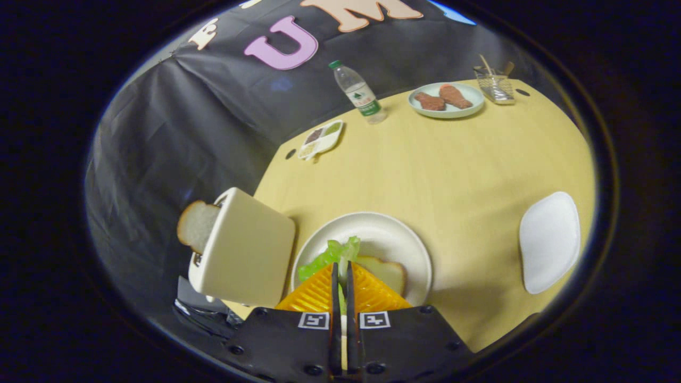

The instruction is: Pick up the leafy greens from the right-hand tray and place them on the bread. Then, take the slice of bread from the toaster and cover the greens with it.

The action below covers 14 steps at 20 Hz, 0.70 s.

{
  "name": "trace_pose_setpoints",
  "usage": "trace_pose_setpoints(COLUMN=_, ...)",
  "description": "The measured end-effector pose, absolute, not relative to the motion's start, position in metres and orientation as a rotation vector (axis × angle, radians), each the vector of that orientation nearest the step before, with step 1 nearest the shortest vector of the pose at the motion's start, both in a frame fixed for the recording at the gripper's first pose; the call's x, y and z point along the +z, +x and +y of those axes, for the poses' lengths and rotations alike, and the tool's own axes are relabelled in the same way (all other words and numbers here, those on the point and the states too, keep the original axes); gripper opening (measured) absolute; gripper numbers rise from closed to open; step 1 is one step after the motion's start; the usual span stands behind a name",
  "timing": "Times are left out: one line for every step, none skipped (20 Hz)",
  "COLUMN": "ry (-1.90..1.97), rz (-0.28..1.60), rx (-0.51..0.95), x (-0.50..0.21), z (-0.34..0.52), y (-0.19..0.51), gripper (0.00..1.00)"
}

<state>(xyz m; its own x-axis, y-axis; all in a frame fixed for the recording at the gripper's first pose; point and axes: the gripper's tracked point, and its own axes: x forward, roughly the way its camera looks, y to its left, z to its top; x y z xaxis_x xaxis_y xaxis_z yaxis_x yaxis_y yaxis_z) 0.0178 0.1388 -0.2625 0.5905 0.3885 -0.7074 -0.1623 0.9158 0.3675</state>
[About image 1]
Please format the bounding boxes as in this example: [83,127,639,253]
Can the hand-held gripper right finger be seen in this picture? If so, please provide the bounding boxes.
[346,261,475,383]

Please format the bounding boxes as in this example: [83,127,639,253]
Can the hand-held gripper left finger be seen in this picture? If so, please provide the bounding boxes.
[226,262,342,383]

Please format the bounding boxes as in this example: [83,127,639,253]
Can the green lettuce leaf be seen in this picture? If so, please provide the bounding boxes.
[297,236,361,314]

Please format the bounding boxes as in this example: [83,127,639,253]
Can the brown crust bread slice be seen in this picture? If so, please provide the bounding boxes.
[177,200,221,255]

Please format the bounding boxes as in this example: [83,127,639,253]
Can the bread slice with pale crumb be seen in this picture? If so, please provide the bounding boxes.
[354,255,408,297]

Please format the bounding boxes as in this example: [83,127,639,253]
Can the dark grey chair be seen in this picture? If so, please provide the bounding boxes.
[173,276,243,341]

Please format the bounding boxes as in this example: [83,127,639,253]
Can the white toaster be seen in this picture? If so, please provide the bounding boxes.
[188,187,296,308]

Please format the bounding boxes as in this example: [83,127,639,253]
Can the cream round plate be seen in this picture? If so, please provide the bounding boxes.
[290,212,433,308]

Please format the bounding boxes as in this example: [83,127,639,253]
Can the white rounded square plate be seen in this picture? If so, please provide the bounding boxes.
[519,191,582,295]

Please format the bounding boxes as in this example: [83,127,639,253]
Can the white divided seasoning dish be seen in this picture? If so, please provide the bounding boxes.
[297,120,344,161]

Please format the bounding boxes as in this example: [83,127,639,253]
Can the brown meat piece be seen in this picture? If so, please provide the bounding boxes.
[414,91,446,112]
[439,84,473,110]

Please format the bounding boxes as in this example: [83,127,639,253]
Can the black backdrop cloth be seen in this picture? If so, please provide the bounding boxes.
[85,0,564,341]

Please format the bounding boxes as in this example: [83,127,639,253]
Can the clear plastic water bottle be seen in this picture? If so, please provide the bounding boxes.
[328,60,388,124]

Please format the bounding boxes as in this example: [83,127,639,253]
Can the pale blue round plate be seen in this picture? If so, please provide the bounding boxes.
[408,81,485,119]

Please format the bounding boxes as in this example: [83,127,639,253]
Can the clear glass cup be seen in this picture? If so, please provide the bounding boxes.
[474,65,516,105]

